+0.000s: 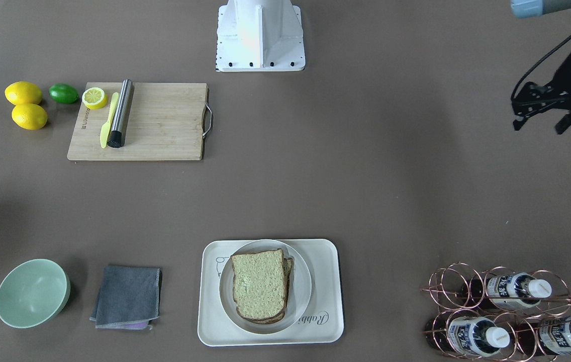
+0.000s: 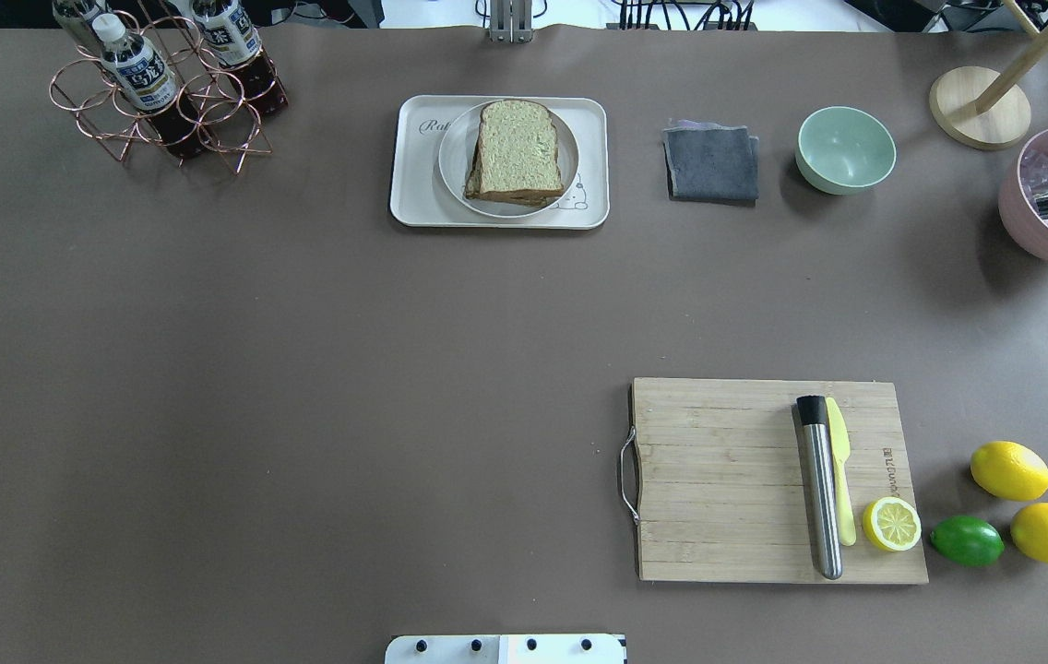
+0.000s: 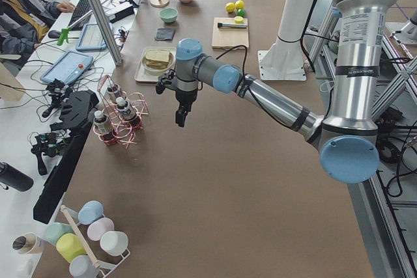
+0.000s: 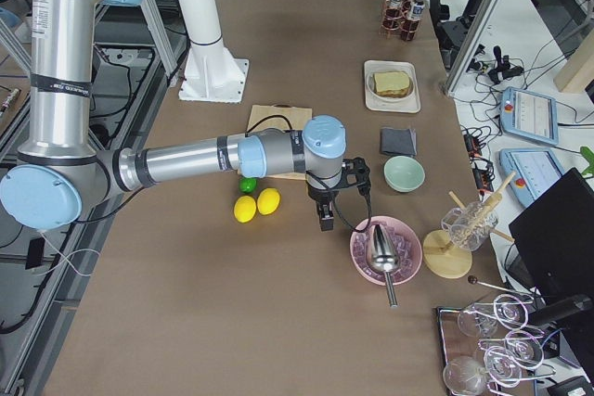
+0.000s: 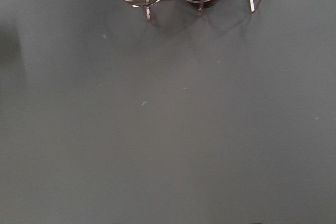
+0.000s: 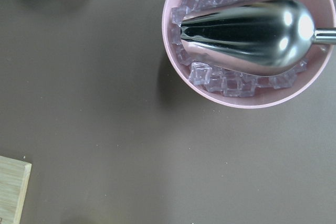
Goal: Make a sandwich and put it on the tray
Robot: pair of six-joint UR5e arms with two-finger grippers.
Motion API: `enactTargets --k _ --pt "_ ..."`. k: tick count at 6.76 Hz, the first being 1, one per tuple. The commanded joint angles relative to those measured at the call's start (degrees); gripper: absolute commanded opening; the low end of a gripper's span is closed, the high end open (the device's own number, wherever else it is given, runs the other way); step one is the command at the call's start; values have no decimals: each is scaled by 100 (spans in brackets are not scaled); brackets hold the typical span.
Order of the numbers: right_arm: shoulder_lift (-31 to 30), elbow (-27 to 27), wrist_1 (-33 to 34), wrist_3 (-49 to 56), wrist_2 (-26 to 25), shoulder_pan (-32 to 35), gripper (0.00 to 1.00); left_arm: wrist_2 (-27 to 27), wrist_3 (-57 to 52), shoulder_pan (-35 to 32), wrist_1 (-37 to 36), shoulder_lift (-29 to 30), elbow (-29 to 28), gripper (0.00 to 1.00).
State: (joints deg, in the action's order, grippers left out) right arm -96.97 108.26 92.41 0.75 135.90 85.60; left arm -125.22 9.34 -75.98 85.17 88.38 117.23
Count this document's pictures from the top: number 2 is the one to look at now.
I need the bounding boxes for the white round plate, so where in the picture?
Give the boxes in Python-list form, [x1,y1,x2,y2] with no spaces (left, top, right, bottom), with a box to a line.
[438,99,580,221]

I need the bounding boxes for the cream rabbit tray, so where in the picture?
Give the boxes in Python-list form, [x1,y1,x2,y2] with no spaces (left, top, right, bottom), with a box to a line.
[390,94,610,231]

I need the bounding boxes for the grey folded cloth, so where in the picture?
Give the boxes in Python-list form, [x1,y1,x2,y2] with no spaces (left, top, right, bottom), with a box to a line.
[662,119,759,205]

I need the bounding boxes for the bamboo cutting board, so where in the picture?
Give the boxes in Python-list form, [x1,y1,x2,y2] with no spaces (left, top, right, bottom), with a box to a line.
[629,377,915,584]

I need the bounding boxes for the yellow plastic knife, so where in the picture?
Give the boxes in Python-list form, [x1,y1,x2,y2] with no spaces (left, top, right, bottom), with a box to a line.
[825,397,857,547]

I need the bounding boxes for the mint green bowl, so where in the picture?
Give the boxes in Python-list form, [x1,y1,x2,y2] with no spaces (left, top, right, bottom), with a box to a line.
[794,106,897,195]

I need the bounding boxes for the lemon half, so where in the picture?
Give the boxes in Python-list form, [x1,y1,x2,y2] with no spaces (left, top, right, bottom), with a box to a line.
[863,496,922,553]

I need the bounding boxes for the right tea bottle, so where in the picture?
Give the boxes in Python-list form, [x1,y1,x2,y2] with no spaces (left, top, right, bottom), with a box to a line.
[191,1,289,116]

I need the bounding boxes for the tea bottle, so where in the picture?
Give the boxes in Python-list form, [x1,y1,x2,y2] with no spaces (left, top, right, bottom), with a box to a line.
[90,13,205,160]
[51,0,108,58]
[191,1,289,116]

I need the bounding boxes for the front tea bottle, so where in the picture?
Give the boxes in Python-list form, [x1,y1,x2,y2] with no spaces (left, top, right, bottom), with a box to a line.
[90,13,205,160]

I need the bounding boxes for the green lime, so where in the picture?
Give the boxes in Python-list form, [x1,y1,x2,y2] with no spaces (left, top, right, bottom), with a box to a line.
[929,516,1006,567]

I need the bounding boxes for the upper whole lemon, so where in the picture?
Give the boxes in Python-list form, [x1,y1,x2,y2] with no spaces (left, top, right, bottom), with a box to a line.
[970,441,1048,502]

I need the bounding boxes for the wooden stand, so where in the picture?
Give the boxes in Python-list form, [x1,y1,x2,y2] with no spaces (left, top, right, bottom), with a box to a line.
[927,18,1048,150]

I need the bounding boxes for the left rear tea bottle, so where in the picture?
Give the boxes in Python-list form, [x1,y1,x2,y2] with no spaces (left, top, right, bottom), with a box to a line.
[51,0,108,58]

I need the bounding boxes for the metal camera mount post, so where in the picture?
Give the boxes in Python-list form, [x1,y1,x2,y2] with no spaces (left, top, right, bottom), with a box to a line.
[473,0,548,43]

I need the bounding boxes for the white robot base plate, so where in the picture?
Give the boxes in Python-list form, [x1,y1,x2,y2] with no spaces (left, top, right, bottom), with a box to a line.
[384,632,628,663]

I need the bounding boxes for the black cables bundle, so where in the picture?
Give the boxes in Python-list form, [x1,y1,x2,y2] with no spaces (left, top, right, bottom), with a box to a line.
[612,0,758,32]

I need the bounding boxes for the copper wire bottle rack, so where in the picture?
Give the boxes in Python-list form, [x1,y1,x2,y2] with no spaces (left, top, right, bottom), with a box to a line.
[49,1,272,173]

